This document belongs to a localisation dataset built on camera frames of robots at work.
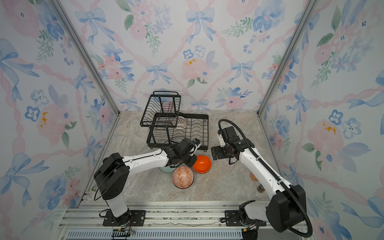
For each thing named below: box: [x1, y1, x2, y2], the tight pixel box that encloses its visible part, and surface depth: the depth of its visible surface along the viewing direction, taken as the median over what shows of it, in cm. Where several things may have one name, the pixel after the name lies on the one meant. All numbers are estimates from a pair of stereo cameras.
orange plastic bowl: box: [193, 155, 212, 174], surface depth 88 cm
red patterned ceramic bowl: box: [172, 166, 194, 189], surface depth 85 cm
